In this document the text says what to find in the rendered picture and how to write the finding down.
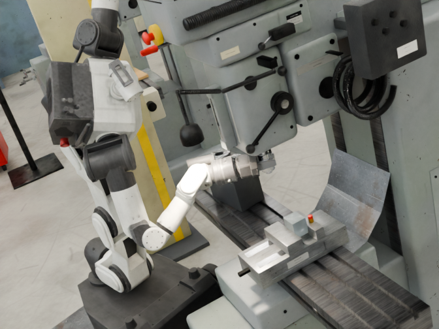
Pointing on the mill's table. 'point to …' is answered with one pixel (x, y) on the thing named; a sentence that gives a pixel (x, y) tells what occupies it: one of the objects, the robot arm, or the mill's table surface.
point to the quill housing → (254, 102)
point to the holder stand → (238, 188)
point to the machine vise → (263, 257)
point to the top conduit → (215, 13)
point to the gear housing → (249, 36)
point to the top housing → (191, 6)
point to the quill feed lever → (281, 98)
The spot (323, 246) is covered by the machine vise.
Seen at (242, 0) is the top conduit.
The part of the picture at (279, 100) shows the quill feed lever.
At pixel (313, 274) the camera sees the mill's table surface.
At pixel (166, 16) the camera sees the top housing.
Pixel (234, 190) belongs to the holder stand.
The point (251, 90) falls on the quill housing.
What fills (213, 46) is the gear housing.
